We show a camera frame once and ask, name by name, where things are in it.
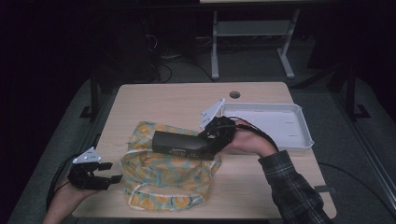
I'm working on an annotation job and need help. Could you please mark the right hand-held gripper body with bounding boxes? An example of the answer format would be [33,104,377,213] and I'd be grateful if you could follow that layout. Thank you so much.
[199,98,237,155]

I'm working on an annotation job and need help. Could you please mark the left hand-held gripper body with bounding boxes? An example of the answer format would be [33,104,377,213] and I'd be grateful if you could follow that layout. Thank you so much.
[67,147,111,191]

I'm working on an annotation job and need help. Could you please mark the black rectangular box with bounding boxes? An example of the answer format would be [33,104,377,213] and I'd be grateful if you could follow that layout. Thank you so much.
[151,130,219,161]

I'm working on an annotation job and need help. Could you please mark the yellow flower print cloth bag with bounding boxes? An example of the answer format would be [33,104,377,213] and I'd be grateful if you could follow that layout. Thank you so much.
[120,120,222,212]

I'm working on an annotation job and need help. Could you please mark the white plastic tray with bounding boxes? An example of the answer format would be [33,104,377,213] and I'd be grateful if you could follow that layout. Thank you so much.
[218,102,315,152]

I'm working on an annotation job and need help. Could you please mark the person's left hand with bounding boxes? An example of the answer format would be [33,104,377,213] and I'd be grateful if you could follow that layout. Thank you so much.
[52,180,97,210]

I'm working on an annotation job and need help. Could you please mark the person's right hand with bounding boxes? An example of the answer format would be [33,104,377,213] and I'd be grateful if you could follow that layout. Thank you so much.
[223,120,278,158]

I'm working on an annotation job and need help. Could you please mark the black metal stand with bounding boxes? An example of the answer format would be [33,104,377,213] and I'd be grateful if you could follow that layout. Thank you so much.
[345,63,372,121]
[78,62,101,122]

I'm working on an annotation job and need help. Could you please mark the grey tape strip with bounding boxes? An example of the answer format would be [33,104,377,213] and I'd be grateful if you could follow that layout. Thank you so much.
[314,185,338,194]

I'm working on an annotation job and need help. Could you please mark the metal frame rail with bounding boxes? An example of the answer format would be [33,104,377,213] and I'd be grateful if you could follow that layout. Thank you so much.
[40,133,97,224]
[331,92,396,203]

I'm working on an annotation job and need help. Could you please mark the left hand-held gripper cable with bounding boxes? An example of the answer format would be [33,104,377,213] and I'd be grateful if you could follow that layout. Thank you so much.
[46,133,102,213]

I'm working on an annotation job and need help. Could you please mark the hand-held gripper cable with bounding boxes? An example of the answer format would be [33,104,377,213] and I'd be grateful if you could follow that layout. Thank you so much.
[46,133,102,213]
[228,116,279,153]

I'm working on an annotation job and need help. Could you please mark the right hand-held gripper cable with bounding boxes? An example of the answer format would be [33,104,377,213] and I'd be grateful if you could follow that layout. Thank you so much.
[228,116,279,153]

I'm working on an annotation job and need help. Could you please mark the black floor cable tangle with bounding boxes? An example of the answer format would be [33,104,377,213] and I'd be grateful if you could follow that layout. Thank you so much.
[144,34,216,83]

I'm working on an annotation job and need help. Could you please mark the grey metal desk frame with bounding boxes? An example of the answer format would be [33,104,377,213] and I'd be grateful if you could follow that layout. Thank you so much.
[199,0,302,80]

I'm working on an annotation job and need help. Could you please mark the long black floor cable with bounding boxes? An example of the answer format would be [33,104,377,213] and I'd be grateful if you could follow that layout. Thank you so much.
[317,161,396,217]

